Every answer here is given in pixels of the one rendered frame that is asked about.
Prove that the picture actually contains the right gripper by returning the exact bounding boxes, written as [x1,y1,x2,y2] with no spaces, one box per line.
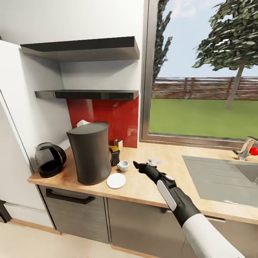
[133,161,157,179]

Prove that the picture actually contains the saucer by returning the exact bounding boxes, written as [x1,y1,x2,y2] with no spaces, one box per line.
[107,173,126,188]

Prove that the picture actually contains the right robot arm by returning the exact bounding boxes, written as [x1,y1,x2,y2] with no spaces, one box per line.
[133,158,245,258]

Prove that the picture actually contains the coffee cup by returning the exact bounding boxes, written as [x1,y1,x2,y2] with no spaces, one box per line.
[117,161,129,172]

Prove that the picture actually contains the bottle of coffee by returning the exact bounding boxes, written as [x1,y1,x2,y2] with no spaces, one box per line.
[110,146,120,166]

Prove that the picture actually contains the paper coffee filter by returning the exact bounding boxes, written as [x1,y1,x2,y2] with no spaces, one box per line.
[77,120,89,127]

